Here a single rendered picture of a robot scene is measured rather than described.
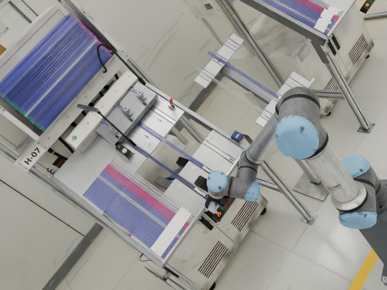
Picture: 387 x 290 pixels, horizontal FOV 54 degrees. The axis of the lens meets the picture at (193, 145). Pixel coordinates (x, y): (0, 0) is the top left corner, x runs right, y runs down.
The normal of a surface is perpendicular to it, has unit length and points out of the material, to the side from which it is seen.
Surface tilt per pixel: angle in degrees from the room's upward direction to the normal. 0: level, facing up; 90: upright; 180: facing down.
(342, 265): 0
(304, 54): 90
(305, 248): 0
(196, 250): 90
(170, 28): 90
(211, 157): 42
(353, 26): 90
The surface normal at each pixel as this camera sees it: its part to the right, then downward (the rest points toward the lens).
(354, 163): -0.56, -0.71
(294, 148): -0.33, 0.66
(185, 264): 0.54, 0.16
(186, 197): -0.07, -0.35
